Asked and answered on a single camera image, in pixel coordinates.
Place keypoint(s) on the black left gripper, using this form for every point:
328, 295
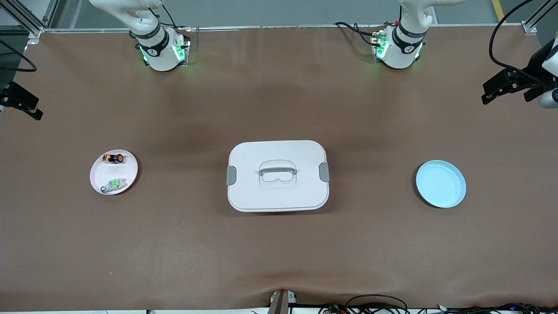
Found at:
530, 81

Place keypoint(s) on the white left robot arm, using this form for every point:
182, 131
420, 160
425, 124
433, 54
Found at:
401, 54

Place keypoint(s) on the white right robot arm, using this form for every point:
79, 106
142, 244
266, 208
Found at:
159, 56

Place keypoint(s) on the pink box with white lid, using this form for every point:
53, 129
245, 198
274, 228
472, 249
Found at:
279, 196

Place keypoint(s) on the light blue round plate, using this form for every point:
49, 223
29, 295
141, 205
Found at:
440, 185

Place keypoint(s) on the pink round plate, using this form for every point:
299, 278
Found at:
127, 172

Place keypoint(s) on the aluminium frame profile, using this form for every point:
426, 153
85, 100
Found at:
22, 17
529, 29

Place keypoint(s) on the green push button switch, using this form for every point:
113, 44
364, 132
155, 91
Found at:
114, 184

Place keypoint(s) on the aluminium table edge rail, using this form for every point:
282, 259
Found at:
283, 27

